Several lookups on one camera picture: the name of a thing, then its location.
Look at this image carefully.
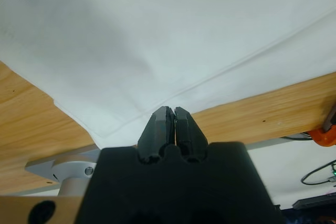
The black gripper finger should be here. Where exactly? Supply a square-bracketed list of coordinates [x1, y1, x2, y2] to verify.
[174, 106, 210, 163]
[136, 105, 175, 164]

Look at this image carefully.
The white t-shirt with black logo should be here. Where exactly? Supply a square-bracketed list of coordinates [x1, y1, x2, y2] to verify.
[0, 0, 336, 146]

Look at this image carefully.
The orange plastic clamp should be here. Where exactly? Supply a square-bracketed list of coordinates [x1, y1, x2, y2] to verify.
[307, 124, 336, 146]

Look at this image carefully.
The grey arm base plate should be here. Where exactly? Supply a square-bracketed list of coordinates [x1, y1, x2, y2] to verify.
[25, 148, 102, 183]

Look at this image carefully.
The black cable with green light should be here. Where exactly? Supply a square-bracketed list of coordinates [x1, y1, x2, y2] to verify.
[301, 159, 336, 186]

